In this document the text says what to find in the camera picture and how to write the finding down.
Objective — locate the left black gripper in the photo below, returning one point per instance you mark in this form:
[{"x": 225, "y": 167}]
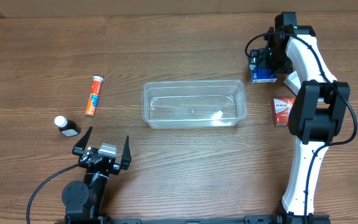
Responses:
[{"x": 81, "y": 149}]

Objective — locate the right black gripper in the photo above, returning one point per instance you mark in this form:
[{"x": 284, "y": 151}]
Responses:
[{"x": 286, "y": 66}]

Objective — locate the blue medicine box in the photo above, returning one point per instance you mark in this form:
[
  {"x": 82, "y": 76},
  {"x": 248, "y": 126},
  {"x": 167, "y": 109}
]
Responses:
[{"x": 262, "y": 75}]

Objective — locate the white medicine box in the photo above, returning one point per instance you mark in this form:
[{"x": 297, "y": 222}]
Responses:
[{"x": 293, "y": 82}]

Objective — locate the dark medicine bottle white cap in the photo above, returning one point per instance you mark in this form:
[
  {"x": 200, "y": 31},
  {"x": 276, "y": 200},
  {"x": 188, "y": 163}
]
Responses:
[{"x": 67, "y": 127}]

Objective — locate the red medicine box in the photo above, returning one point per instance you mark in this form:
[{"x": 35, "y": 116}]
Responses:
[{"x": 281, "y": 108}]

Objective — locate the orange effervescent tablet tube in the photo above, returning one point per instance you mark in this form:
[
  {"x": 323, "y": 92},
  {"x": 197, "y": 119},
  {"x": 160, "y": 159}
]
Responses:
[{"x": 94, "y": 95}]

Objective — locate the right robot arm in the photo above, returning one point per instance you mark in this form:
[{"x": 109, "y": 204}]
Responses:
[{"x": 318, "y": 110}]

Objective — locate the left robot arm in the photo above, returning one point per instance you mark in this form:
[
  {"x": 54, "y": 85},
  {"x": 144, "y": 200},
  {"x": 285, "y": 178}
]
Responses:
[{"x": 83, "y": 199}]

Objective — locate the clear plastic container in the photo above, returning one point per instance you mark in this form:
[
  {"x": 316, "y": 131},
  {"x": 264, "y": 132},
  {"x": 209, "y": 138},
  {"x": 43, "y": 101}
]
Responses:
[{"x": 194, "y": 104}]

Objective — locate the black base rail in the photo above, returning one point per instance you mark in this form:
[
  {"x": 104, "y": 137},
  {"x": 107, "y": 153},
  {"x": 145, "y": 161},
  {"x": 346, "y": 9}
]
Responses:
[{"x": 248, "y": 219}]

